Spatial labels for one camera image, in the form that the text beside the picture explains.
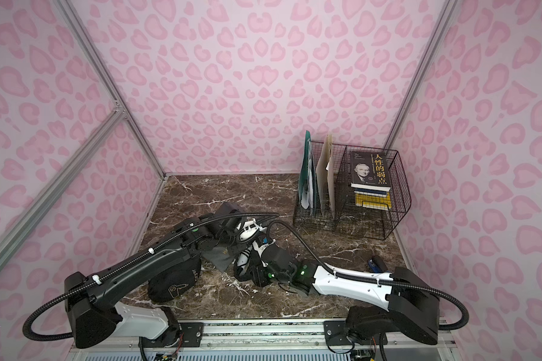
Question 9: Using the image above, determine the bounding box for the blue stapler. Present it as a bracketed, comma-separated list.
[367, 255, 389, 274]

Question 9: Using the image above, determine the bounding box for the black wire basket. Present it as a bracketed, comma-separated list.
[293, 141, 411, 240]

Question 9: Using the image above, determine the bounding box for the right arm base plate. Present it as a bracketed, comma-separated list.
[323, 320, 388, 349]

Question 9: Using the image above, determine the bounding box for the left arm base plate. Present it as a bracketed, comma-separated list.
[139, 322, 204, 348]

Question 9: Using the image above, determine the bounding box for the yellow striped book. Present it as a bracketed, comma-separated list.
[354, 189, 392, 211]

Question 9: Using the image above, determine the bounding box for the grey hair dryer pouch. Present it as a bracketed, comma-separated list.
[197, 239, 239, 272]

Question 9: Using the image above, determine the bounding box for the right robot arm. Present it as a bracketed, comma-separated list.
[234, 245, 440, 345]

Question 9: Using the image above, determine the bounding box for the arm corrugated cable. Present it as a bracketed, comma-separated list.
[265, 220, 470, 331]
[21, 211, 280, 341]

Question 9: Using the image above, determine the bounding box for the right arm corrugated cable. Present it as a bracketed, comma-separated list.
[265, 220, 470, 331]

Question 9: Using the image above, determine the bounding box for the black portrait book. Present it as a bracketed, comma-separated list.
[350, 151, 391, 191]

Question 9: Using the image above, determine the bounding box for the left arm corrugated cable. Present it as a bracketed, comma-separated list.
[21, 211, 280, 341]

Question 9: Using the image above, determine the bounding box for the black pouch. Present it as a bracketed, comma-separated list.
[148, 258, 202, 303]
[233, 248, 258, 282]

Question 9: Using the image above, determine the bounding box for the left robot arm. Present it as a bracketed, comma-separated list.
[64, 202, 261, 349]

